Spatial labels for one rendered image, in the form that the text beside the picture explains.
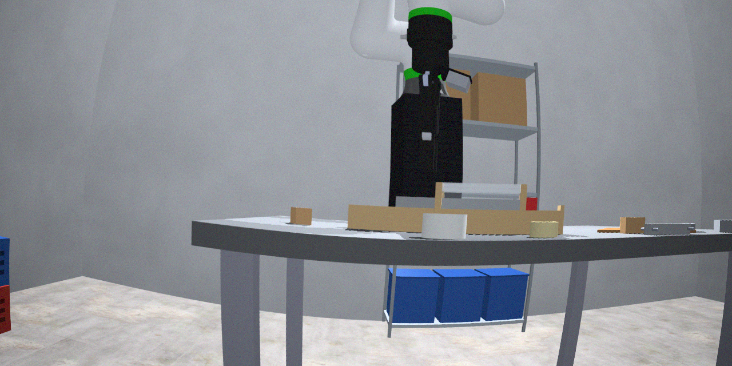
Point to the white short cylinder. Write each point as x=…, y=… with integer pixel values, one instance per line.
x=444, y=226

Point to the orange flat board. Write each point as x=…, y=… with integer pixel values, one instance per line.
x=617, y=230

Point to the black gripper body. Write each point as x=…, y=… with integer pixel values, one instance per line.
x=430, y=56

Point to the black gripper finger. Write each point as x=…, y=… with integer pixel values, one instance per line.
x=437, y=135
x=427, y=119

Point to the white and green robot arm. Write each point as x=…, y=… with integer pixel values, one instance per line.
x=377, y=35

